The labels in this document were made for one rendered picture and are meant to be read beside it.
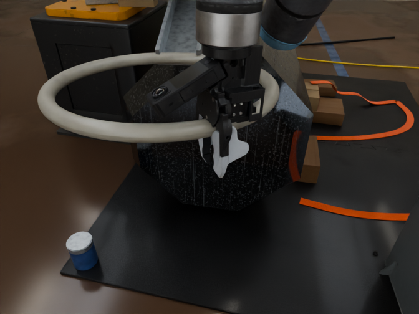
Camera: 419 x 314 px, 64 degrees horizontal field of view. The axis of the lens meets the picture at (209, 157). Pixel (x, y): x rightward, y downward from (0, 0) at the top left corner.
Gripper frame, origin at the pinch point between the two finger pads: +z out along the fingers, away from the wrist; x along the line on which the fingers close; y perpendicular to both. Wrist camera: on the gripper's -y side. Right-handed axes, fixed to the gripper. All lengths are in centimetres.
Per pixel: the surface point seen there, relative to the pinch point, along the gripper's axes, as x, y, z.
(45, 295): 58, -41, 85
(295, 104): 48, 60, 18
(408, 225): 7, 87, 54
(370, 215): 32, 104, 76
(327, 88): 142, 174, 59
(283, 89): 51, 56, 12
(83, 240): 65, -23, 69
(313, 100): 115, 136, 53
